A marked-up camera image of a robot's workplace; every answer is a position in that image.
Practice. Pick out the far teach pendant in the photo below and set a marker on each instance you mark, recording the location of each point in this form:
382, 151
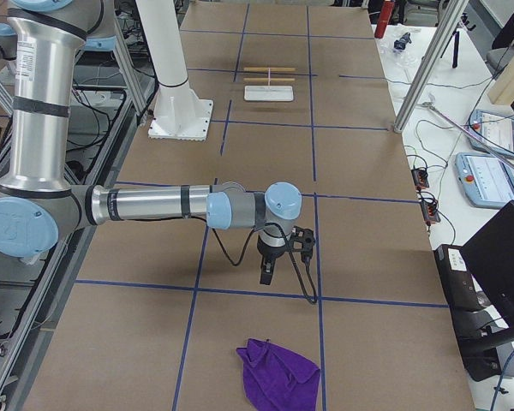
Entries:
495, 129

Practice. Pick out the black tripod leg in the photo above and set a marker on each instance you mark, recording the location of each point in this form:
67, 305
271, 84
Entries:
456, 43

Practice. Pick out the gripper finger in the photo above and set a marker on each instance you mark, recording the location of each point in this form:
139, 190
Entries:
270, 268
265, 273

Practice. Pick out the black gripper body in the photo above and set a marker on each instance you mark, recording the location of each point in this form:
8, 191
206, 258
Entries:
267, 253

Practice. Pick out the metal rod on table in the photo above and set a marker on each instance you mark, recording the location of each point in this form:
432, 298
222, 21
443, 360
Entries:
429, 105

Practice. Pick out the white camera stand base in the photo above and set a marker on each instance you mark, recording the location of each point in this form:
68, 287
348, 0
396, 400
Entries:
179, 114

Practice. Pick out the near orange connector board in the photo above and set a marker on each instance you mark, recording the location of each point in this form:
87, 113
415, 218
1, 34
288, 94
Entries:
429, 208

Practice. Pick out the black monitor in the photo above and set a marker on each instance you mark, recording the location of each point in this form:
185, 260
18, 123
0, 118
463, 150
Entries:
489, 257

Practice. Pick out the orange connector board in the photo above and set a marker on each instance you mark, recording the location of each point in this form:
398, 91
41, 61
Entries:
429, 208
420, 178

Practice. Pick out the white towel rack base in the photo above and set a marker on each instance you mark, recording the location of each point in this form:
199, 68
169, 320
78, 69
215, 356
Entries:
268, 93

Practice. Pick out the purple microfiber towel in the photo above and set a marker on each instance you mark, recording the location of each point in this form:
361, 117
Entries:
276, 378

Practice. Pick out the red bottle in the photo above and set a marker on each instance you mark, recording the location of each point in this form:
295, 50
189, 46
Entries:
384, 18

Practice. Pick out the aluminium frame post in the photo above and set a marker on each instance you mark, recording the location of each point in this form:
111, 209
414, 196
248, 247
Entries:
439, 41

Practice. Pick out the near teach pendant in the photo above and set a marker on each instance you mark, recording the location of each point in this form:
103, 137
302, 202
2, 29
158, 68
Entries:
486, 181

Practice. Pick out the blue black tool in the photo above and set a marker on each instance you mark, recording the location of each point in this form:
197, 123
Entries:
401, 43

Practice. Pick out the teach pendant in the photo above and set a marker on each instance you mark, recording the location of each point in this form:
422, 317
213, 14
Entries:
495, 129
486, 181

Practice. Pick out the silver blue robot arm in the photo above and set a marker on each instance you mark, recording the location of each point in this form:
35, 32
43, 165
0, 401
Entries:
38, 207

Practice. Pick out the white camera stand pole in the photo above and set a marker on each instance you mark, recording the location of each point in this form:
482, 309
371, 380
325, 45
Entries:
158, 18

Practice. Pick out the black computer box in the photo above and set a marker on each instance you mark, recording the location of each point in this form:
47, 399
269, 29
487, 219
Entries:
471, 321

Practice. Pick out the far orange connector board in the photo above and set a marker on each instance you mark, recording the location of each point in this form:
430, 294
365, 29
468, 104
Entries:
420, 178

